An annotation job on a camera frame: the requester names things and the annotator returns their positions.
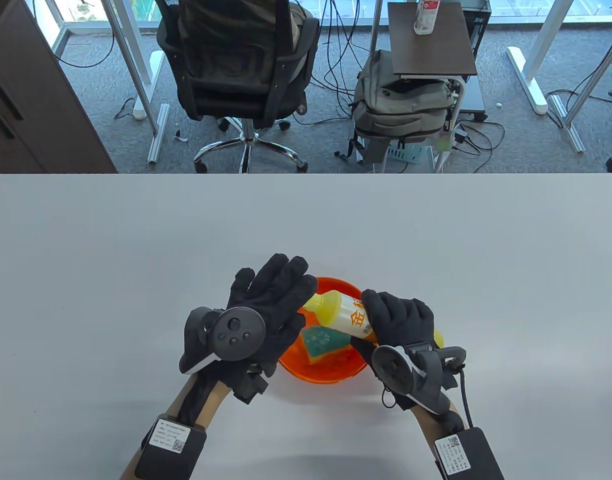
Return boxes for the person's right hand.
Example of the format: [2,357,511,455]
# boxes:
[350,289,459,416]

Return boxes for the person's left hand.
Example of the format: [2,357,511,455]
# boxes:
[178,253,319,405]

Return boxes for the yellow dish soap bottle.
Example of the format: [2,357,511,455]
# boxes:
[302,291,444,349]

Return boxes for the green yellow sponge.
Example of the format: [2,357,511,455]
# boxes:
[299,324,351,366]

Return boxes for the orange plastic bowl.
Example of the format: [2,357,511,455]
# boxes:
[278,277,369,385]

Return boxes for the person's left forearm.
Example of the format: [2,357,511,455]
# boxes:
[121,372,232,480]

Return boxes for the person's right forearm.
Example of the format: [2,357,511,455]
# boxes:
[411,400,487,480]

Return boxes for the grey right hand controller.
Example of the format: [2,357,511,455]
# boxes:
[371,343,468,416]

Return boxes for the grey hand controller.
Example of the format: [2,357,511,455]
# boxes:
[371,343,468,416]
[179,306,267,376]

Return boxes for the grey left hand controller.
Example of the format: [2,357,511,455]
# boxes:
[179,306,267,376]

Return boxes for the black right wrist sensor box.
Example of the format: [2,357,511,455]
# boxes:
[433,426,505,480]

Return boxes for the black wrist sensor box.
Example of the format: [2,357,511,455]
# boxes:
[134,415,207,480]
[433,426,505,480]

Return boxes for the grey backpack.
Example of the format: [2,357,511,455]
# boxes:
[350,49,457,163]

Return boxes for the black left wrist sensor box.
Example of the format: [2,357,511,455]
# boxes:
[134,415,207,480]

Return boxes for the black office chair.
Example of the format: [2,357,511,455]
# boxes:
[156,0,321,174]

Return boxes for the black cart base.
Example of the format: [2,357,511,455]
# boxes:
[456,77,488,123]

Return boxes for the white desk leg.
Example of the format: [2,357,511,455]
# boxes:
[507,0,575,115]
[100,0,165,137]

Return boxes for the dark brown side table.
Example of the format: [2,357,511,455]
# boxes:
[387,1,478,79]

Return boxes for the clear bottle red label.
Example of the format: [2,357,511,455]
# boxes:
[413,0,441,36]

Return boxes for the black computer tower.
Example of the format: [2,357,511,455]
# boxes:
[458,0,492,57]

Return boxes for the dark brown cabinet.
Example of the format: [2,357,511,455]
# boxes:
[0,0,118,174]

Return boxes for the white cart frame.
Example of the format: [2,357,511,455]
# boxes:
[433,76,468,174]

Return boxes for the black floor cables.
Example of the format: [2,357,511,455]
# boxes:
[455,119,507,162]

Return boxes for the aluminium rail on floor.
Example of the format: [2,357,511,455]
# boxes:
[147,103,171,164]

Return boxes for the black cable bundle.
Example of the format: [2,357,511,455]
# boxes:
[308,0,373,122]

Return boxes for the aluminium frame leg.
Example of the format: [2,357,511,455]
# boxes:
[548,20,612,153]

